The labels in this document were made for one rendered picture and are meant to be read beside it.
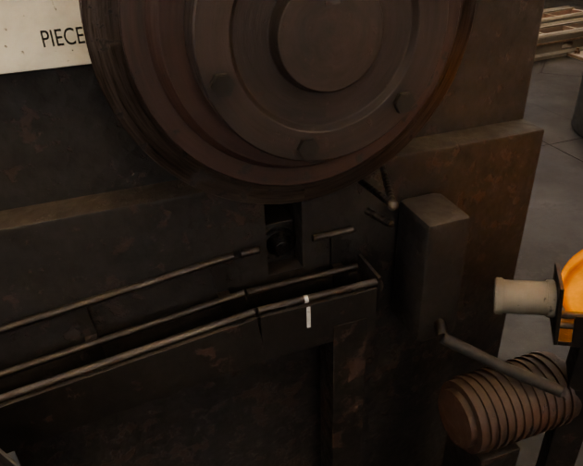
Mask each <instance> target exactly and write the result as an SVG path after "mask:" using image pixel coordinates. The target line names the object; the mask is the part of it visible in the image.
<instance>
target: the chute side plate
mask: <svg viewBox="0 0 583 466"><path fill-rule="evenodd" d="M377 291H378V289H377V288H376V287H373V288H367V289H364V290H360V291H356V292H353V293H348V294H344V295H340V296H337V297H333V298H329V299H325V300H319V301H315V302H311V303H307V304H304V305H300V306H296V307H292V308H289V309H286V310H282V311H278V312H274V313H267V314H263V315H260V328H261V334H260V330H259V325H258V322H257V318H256V317H254V318H251V319H248V320H245V321H243V322H240V323H238V324H235V325H230V326H227V327H224V328H221V329H218V330H216V331H213V332H210V333H207V334H205V335H202V336H199V337H195V338H192V339H189V340H186V341H183V342H181V343H179V344H176V345H173V346H170V347H167V348H164V349H160V350H157V351H155V352H152V353H149V354H146V355H143V356H141V357H138V358H135V359H132V360H129V361H127V362H123V363H120V364H117V365H114V366H111V367H108V368H105V369H103V370H101V371H98V372H95V373H92V374H88V375H85V376H82V377H79V378H76V379H74V380H71V381H68V382H66V383H63V384H60V385H57V386H52V387H49V388H47V389H45V390H42V391H39V392H36V393H33V394H30V395H28V396H25V397H23V398H20V399H15V400H12V401H9V402H7V403H4V404H1V405H0V448H1V449H2V450H3V451H4V452H5V453H6V454H7V453H9V452H12V451H15V450H18V449H20V448H25V447H27V446H29V445H32V444H35V443H38V442H40V441H43V440H45V439H48V438H50V437H53V436H56V435H60V434H63V433H66V432H68V431H70V430H73V429H76V428H79V427H81V426H84V425H86V424H89V423H93V422H96V421H99V420H102V419H104V418H106V417H109V416H112V415H114V414H117V413H120V412H123V411H126V410H129V409H132V408H134V407H137V406H140V405H143V404H144V403H147V402H150V401H153V400H155V399H160V398H163V397H164V396H167V395H170V394H173V393H175V392H178V391H181V390H183V389H185V388H188V387H191V386H195V385H198V384H201V383H203V382H206V381H208V380H211V379H214V378H217V377H219V376H221V375H224V374H228V373H231V372H234V371H237V370H239V369H241V368H244V367H247V366H249V365H252V364H255V363H258V362H261V361H264V360H267V359H271V358H275V357H278V356H281V355H285V354H288V353H292V352H295V351H298V350H305V349H308V348H312V347H315V346H318V345H322V344H326V343H329V342H332V341H333V326H336V325H342V324H346V323H350V322H352V321H356V320H360V319H364V318H367V329H366V332H370V331H373V330H375V324H376V308H377ZM306 307H310V312H311V327H308V328H307V317H306Z"/></svg>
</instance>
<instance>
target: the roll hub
mask: <svg viewBox="0 0 583 466"><path fill-rule="evenodd" d="M448 14H449V0H185V6H184V37H185V44H186V50H187V54H188V58H189V61H190V65H191V68H192V72H193V75H194V76H195V79H196V81H197V83H198V85H199V87H200V89H201V91H202V93H203V94H204V96H205V98H206V99H207V101H208V102H209V103H210V104H211V105H212V107H213V108H214V110H215V111H216V112H217V114H218V115H219V117H220V118H221V119H222V120H223V122H224V123H225V124H226V125H227V126H228V127H229V128H230V129H231V130H232V131H233V132H234V133H235V134H236V135H237V136H238V137H240V138H241V139H242V140H243V141H245V142H247V143H248V144H250V145H251V146H253V147H255V149H257V150H259V151H261V152H264V153H267V154H270V155H273V156H276V157H278V158H282V159H287V160H292V161H301V162H315V161H324V160H330V159H334V158H338V157H342V156H344V155H347V154H350V153H354V152H356V151H359V150H361V149H363V148H365V147H367V145H369V144H371V143H373V142H374V141H376V140H378V139H379V138H381V137H382V136H383V135H385V134H386V133H387V132H389V131H390V130H391V129H392V128H393V127H395V126H396V125H397V124H398V123H399V122H400V121H401V120H402V119H403V118H404V117H405V116H406V114H407V113H408V112H405V113H398V112H397V111H396V109H395V107H394V105H393V101H394V99H395V97H396V96H397V94H398V92H410V93H411V94H412V95H413V97H414V99H415V103H416V102H417V100H418V99H419V97H420V96H421V94H422V93H423V91H424V90H425V89H426V87H427V85H428V83H429V81H430V79H431V77H432V75H433V72H434V70H435V68H436V66H437V64H438V61H439V58H440V54H441V50H442V47H443V44H444V40H445V35H446V30H447V23H448ZM219 73H228V74H229V76H230V77H231V79H232V80H233V82H234V83H235V86H234V89H233V91H232V93H231V95H230V96H227V97H220V98H217V97H216V95H215V94H214V92H213V91H212V90H211V88H210V87H209V85H210V82H211V80H212V78H213V76H214V74H219ZM414 105H415V104H414ZM414 105H413V106H414ZM413 106H412V107H413ZM306 138H313V139H315V141H316V143H317V145H318V146H319V150H318V151H317V153H316V156H315V158H309V159H303V158H302V156H301V155H300V154H299V153H298V151H297V150H296V149H297V147H298V145H299V143H300V141H301V139H306Z"/></svg>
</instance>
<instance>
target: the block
mask: <svg viewBox="0 0 583 466"><path fill-rule="evenodd" d="M469 228H470V218H469V216H468V215H467V214H466V213H465V212H464V211H462V210H461V209H460V208H459V207H457V206H456V205H455V204H453V203H452V202H451V201H449V200H448V199H447V198H446V197H444V196H443V195H442V194H439V193H430V194H426V195H421V196H416V197H412V198H408V199H404V200H402V201H401V202H400V206H399V219H398V231H397V244H396V256H395V268H394V281H393V293H392V306H391V307H392V311H393V313H394V315H395V316H396V317H397V318H398V320H399V321H400V322H401V323H402V325H403V326H404V327H405V329H406V330H407V331H408V332H409V334H410V335H411V336H412V337H413V338H414V340H416V341H421V342H422V341H425V340H429V339H432V338H435V337H436V334H435V329H434V325H433V324H434V322H435V321H436V320H438V319H439V318H440V319H443V320H444V322H445V325H446V329H447V333H448V334H450V333H452V331H453V330H454V327H455V320H456V315H457V308H458V301H459V296H460V289H461V283H462V277H463V271H464V264H465V253H466V246H467V241H468V234H469Z"/></svg>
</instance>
